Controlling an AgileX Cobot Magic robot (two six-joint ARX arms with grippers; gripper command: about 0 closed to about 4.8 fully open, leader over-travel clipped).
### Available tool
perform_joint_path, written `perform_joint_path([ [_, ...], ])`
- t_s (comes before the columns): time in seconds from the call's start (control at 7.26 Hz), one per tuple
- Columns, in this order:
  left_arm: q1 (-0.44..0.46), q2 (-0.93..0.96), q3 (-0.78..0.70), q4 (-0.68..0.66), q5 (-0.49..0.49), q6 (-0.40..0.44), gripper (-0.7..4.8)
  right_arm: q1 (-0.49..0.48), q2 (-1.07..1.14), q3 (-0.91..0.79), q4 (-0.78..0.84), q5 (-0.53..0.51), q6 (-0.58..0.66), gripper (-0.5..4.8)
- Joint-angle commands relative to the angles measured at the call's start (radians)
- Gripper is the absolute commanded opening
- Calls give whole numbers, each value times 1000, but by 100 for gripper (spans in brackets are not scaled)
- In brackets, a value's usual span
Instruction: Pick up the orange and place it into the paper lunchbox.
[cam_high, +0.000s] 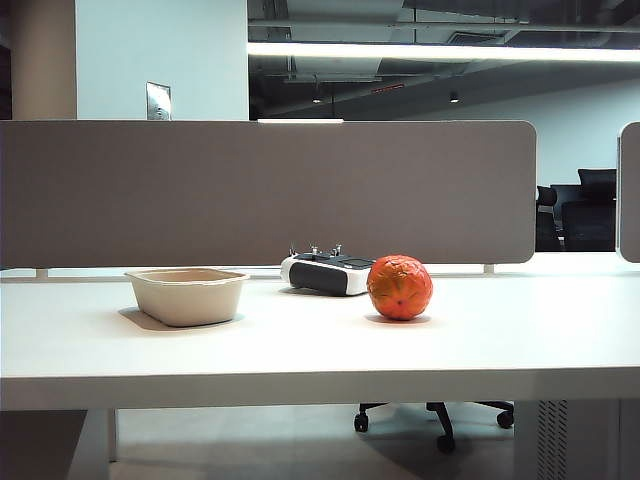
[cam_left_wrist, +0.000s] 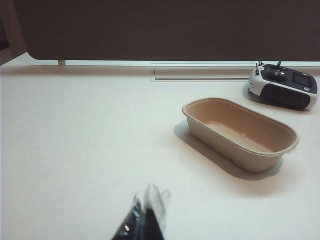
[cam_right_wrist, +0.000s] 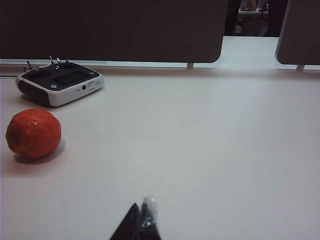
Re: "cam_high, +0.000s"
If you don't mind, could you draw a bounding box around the orange fruit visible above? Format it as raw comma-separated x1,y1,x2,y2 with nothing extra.
366,254,434,323

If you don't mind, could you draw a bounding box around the beige paper lunchbox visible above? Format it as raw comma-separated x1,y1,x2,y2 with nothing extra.
123,267,251,329

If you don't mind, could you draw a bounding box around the white and black remote controller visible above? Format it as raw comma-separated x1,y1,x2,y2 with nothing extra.
279,243,378,298

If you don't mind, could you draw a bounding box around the long grey desk partition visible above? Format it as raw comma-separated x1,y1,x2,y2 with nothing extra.
0,119,538,271

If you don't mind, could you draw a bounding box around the black office chair wheel base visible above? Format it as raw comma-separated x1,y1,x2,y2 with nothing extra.
353,400,516,455

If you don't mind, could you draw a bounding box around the black office chair with headrest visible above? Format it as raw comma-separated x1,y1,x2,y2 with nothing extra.
536,184,566,253

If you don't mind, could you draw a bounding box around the long ceiling light strip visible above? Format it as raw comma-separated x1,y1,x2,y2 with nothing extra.
247,41,640,63

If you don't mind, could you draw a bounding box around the white table leg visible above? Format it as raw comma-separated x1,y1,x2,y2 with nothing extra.
67,408,119,480

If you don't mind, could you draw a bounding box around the white perforated table leg panel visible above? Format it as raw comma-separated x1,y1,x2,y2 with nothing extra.
513,398,621,480

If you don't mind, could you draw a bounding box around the grey desk partition with white edge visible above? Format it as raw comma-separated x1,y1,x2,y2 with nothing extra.
616,121,640,264

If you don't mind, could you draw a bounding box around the metal wall switch plate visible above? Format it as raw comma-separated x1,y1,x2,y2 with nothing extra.
145,81,172,121

